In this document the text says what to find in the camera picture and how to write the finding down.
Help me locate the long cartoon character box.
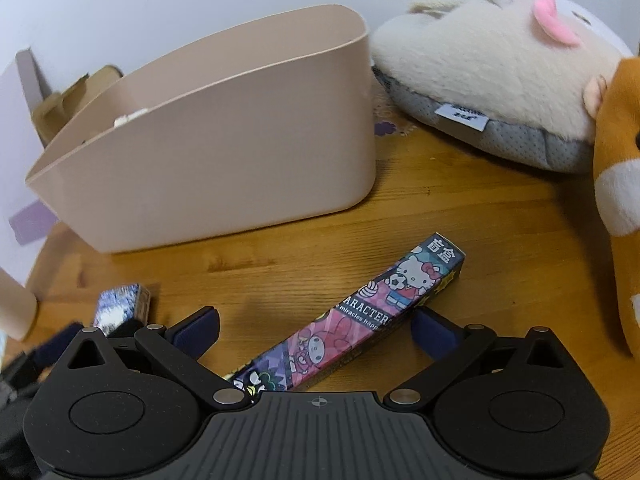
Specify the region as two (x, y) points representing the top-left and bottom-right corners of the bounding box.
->
(224, 233), (465, 398)

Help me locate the hamster plush with carrot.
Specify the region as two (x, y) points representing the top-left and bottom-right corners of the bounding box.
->
(582, 56), (639, 356)

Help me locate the cream plush slipper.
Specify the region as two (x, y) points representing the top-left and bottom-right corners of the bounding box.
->
(371, 0), (631, 174)

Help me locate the brown cardboard stand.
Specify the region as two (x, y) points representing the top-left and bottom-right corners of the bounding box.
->
(32, 65), (122, 146)

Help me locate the cream thermos bottle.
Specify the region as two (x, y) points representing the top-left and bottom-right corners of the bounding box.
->
(0, 269), (38, 340)

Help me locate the beige plastic storage bin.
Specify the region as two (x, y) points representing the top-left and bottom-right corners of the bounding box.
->
(26, 4), (376, 252)

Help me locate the blue white card box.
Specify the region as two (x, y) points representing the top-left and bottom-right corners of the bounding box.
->
(92, 284), (151, 336)

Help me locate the lavender headboard panel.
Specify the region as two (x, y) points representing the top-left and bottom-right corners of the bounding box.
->
(0, 50), (58, 284)

